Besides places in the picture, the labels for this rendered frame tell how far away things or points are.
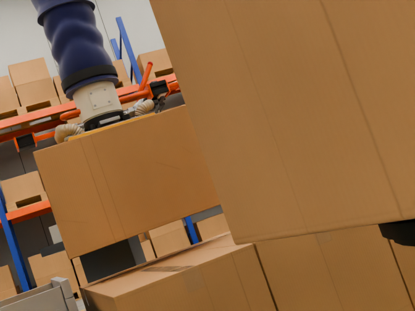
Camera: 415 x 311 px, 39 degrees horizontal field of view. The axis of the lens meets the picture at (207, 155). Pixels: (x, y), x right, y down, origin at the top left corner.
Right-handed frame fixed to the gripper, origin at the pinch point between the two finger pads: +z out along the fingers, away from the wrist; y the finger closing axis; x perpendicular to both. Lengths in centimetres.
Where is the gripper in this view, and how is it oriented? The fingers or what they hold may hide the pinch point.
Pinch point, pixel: (160, 89)
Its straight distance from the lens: 242.2
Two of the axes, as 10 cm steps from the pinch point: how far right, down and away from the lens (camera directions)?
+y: 3.3, 9.4, -0.8
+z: 2.9, -1.9, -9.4
